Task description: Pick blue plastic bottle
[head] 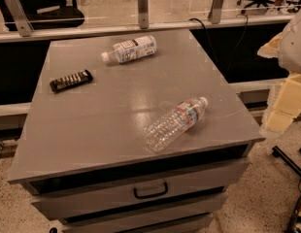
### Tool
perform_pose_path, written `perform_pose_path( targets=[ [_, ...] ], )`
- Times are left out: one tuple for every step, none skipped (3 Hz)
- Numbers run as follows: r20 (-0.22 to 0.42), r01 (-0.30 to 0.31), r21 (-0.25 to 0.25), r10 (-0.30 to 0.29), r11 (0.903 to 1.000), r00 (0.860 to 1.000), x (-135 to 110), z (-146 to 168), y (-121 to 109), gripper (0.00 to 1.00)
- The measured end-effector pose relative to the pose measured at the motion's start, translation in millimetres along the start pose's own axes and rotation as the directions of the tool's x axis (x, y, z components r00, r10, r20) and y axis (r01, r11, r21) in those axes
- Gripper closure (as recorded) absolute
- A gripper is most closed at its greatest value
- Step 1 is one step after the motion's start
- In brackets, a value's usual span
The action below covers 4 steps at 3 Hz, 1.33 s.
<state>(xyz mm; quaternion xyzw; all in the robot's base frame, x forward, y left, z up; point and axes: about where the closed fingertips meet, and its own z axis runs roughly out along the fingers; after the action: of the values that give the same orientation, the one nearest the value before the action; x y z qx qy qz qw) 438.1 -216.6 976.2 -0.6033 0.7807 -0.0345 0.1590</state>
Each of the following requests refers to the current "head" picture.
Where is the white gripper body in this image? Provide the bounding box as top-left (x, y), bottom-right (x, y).
top-left (279, 9), bottom-right (301, 74)

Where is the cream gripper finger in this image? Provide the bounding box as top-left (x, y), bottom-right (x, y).
top-left (257, 33), bottom-right (283, 58)
top-left (264, 74), bottom-right (301, 134)

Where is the blue label plastic bottle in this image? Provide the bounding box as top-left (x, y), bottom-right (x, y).
top-left (101, 35), bottom-right (157, 64)

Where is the clear red label water bottle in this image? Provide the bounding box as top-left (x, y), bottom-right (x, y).
top-left (144, 97), bottom-right (208, 152)

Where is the black floor stand bar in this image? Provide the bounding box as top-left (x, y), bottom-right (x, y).
top-left (272, 146), bottom-right (301, 179)

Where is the grey drawer cabinet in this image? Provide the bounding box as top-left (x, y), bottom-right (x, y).
top-left (9, 30), bottom-right (260, 233)

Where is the black snack bar wrapper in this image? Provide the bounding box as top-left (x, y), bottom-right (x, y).
top-left (50, 70), bottom-right (93, 93)

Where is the black office chair left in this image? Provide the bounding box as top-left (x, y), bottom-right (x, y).
top-left (0, 0), bottom-right (84, 31)

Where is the metal railing beam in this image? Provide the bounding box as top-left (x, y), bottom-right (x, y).
top-left (0, 15), bottom-right (293, 44)

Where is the black cable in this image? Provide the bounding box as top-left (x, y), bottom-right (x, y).
top-left (188, 14), bottom-right (250, 80)

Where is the right metal railing bracket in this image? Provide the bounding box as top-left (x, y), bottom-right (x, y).
top-left (208, 0), bottom-right (224, 24)

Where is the metal railing bracket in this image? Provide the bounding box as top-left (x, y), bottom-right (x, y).
top-left (4, 0), bottom-right (33, 37)
top-left (208, 0), bottom-right (224, 24)
top-left (137, 0), bottom-right (149, 29)

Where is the middle metal railing bracket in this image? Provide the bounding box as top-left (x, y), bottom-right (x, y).
top-left (137, 0), bottom-right (149, 29)

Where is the black drawer handle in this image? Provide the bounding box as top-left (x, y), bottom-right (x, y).
top-left (133, 182), bottom-right (169, 200)

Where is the left metal railing bracket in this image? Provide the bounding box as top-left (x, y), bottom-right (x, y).
top-left (4, 0), bottom-right (33, 37)

